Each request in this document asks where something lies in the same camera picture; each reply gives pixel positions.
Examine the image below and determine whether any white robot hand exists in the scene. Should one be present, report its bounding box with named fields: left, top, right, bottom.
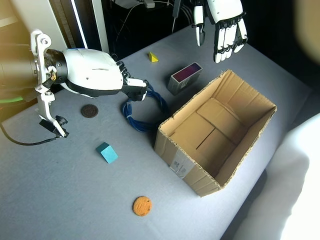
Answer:
left=191, top=0, right=249, bottom=64
left=59, top=47, right=149, bottom=102

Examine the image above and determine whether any blue cable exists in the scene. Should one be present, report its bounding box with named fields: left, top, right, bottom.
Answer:
left=121, top=83, right=170, bottom=132

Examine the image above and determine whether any grey box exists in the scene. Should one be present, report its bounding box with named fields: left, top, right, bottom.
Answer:
left=167, top=61, right=203, bottom=96

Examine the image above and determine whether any open cardboard box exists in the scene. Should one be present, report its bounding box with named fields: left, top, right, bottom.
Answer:
left=153, top=69, right=278, bottom=198

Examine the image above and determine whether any dark brown cookie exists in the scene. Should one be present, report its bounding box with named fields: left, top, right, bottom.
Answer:
left=80, top=104, right=99, bottom=119

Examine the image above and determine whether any black hanging plug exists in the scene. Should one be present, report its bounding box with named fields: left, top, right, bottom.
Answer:
left=172, top=0, right=182, bottom=33

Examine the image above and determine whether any yellow pyramid block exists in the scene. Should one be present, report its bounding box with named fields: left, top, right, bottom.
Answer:
left=147, top=51, right=160, bottom=63

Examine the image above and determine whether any white cabinet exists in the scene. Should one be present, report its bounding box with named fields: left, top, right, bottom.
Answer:
left=9, top=0, right=111, bottom=55

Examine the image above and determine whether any teal wedge block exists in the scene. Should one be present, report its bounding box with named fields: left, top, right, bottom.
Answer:
left=95, top=141, right=119, bottom=165

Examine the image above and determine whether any grey table cloth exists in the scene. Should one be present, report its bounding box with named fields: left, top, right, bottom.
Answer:
left=0, top=16, right=313, bottom=240

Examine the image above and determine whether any orange cookie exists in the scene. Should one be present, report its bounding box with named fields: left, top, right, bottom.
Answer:
left=132, top=195, right=153, bottom=217

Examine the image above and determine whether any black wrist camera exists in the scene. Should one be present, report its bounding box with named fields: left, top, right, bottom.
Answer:
left=39, top=115, right=70, bottom=139

